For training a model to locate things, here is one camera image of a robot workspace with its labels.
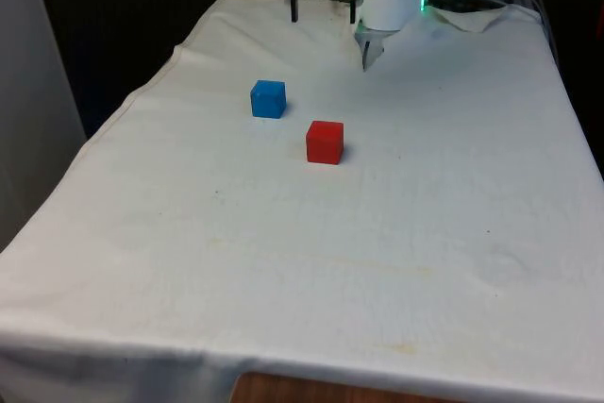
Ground blue cube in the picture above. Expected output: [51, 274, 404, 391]
[249, 79, 288, 119]

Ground red cube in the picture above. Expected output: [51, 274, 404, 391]
[305, 120, 345, 165]

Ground grey cable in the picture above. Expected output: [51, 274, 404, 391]
[518, 0, 562, 67]

